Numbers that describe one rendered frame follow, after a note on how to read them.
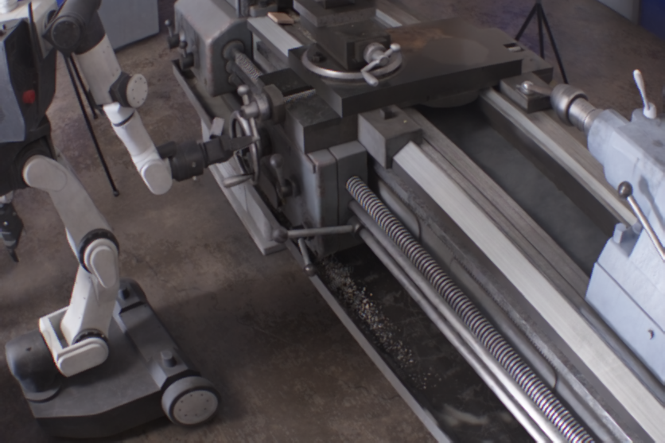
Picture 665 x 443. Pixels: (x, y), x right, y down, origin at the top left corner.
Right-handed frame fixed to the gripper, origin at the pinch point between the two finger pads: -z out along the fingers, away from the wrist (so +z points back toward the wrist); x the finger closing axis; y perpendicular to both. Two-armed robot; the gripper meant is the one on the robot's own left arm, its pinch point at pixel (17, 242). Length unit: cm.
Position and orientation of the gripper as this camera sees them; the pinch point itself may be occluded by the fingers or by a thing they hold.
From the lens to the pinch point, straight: 224.5
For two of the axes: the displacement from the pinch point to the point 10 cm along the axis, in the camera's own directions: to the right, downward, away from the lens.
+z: -0.3, -6.8, -7.3
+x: 0.3, -7.3, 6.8
